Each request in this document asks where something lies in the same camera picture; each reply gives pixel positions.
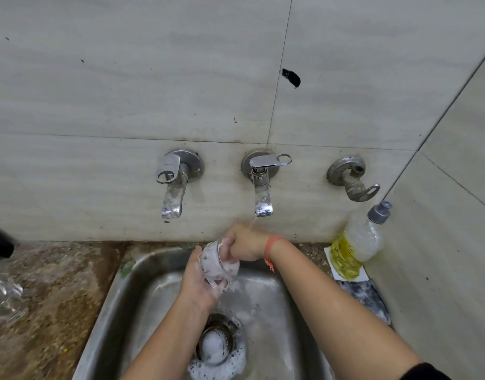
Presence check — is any black right sleeve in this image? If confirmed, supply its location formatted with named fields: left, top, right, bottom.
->
left=400, top=363, right=453, bottom=380

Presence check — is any person's right hand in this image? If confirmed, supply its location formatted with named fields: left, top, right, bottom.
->
left=220, top=222, right=276, bottom=262

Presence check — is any stainless steel sink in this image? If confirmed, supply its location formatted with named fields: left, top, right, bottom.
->
left=72, top=243, right=334, bottom=380

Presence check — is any dark speckled sponge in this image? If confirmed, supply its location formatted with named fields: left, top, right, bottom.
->
left=339, top=279, right=392, bottom=326

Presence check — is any person's right forearm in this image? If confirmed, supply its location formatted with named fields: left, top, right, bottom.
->
left=266, top=237, right=423, bottom=380

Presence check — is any black tape piece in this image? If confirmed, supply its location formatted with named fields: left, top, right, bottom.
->
left=281, top=68, right=302, bottom=89

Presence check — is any yellow dish soap bottle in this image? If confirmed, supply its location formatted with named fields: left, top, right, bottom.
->
left=330, top=201, right=393, bottom=280

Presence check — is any chrome wall tap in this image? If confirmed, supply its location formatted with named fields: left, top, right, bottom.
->
left=240, top=150, right=293, bottom=217
left=156, top=150, right=205, bottom=220

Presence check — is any grey wall valve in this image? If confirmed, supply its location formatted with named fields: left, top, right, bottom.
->
left=326, top=156, right=381, bottom=203

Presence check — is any clear glass cup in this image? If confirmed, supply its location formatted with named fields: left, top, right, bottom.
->
left=197, top=239, right=241, bottom=293
left=0, top=272, right=29, bottom=326

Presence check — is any metal sink drain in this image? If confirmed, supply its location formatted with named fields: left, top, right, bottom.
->
left=194, top=312, right=243, bottom=368

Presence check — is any person's left forearm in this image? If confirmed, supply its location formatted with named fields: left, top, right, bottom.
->
left=121, top=300, right=213, bottom=380

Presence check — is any person's left hand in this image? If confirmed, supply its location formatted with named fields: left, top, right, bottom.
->
left=178, top=245, right=224, bottom=312

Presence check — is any orange wrist thread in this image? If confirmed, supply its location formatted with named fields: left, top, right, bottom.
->
left=264, top=235, right=285, bottom=273

